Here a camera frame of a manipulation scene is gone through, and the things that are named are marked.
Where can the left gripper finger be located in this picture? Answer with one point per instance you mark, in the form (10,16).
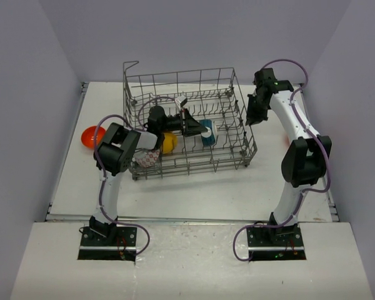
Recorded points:
(193,132)
(190,122)

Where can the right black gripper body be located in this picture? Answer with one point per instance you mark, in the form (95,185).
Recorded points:
(265,104)

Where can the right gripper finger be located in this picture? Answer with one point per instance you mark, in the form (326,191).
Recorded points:
(259,117)
(251,114)

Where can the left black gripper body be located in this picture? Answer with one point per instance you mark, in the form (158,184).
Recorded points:
(175,123)

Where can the teal white bowl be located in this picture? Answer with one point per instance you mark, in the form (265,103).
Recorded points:
(209,137)

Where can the orange white bowl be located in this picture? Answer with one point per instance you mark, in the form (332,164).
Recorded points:
(88,135)

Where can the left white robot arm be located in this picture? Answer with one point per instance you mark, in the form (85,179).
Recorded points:
(116,150)

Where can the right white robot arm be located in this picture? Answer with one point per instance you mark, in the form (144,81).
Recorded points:
(307,157)

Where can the yellow bowl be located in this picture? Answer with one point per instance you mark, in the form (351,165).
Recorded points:
(170,143)

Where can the red patterned white bowl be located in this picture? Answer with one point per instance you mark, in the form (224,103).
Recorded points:
(147,158)

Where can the grey wire dish rack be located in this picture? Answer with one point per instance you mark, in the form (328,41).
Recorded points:
(202,114)

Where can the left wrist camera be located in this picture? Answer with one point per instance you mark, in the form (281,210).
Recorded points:
(180,101)

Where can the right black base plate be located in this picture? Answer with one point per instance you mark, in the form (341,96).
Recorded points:
(289,236)

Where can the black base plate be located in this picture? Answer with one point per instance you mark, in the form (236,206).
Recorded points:
(120,238)
(289,236)

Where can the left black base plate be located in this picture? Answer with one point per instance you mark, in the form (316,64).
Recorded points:
(120,238)

